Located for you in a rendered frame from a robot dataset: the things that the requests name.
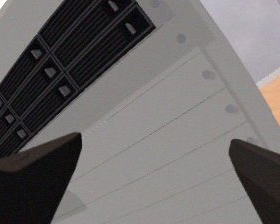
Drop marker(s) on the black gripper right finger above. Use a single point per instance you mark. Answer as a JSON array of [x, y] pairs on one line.
[[258, 170]]

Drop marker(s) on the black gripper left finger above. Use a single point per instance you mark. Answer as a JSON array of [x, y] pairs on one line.
[[33, 182]]

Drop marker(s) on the grey open rack frame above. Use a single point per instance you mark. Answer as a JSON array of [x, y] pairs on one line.
[[162, 159]]

